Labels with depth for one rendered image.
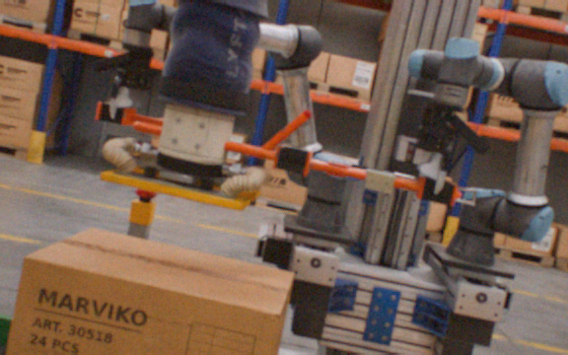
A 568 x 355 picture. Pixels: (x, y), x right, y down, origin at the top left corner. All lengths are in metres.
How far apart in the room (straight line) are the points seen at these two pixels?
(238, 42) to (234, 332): 0.67
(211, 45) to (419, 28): 0.95
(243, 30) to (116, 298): 0.68
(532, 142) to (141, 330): 1.21
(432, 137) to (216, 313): 0.64
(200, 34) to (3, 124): 7.97
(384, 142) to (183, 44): 0.95
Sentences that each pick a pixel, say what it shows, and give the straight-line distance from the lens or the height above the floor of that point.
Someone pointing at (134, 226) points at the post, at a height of 0.92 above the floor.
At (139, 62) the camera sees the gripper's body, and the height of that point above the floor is 1.44.
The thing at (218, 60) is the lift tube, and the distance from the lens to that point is 1.60.
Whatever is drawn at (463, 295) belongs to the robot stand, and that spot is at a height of 0.96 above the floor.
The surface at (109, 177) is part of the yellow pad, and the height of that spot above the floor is 1.16.
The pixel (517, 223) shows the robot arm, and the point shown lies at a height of 1.19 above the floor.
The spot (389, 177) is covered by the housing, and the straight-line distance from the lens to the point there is 1.64.
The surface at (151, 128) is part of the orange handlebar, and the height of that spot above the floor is 1.28.
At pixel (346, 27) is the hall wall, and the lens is 10.16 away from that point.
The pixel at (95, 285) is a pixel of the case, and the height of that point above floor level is 0.92.
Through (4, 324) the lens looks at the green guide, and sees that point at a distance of 2.20.
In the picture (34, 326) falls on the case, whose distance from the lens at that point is 1.72.
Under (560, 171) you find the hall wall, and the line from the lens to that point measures 10.85.
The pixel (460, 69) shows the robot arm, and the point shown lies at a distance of 1.65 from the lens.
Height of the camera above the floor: 1.41
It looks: 6 degrees down
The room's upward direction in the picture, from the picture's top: 12 degrees clockwise
